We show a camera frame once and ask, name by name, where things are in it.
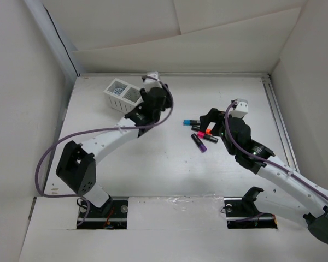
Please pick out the white two-compartment organizer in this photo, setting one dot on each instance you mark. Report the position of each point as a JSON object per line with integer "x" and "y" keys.
{"x": 127, "y": 101}

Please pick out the purple highlighter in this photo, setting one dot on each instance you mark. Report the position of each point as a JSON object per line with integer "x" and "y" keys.
{"x": 198, "y": 143}

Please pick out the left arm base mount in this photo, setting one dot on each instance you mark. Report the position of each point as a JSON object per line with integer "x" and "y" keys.
{"x": 114, "y": 219}

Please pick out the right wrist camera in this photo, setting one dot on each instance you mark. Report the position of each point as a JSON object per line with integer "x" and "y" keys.
{"x": 239, "y": 108}

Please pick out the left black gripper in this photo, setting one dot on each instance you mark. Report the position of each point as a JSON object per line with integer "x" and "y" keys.
{"x": 167, "y": 103}

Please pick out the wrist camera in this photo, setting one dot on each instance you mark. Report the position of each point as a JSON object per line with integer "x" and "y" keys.
{"x": 239, "y": 108}
{"x": 151, "y": 80}

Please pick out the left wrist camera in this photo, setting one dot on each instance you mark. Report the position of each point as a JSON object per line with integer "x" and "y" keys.
{"x": 151, "y": 80}

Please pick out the blue highlighter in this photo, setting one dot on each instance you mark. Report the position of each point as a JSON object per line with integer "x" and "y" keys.
{"x": 191, "y": 122}

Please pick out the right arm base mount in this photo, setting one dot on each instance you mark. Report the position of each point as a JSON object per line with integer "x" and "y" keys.
{"x": 241, "y": 212}

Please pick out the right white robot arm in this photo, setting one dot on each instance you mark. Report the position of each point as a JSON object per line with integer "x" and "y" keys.
{"x": 309, "y": 206}

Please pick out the blue patterned tape roll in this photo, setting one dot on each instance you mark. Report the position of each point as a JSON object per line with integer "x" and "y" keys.
{"x": 118, "y": 91}

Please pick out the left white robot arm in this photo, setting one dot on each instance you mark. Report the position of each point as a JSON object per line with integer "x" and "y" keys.
{"x": 77, "y": 164}

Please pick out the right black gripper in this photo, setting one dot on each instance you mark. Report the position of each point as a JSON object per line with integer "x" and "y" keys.
{"x": 214, "y": 115}

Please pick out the pink highlighter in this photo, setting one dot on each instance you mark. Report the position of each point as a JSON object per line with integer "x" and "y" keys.
{"x": 207, "y": 137}

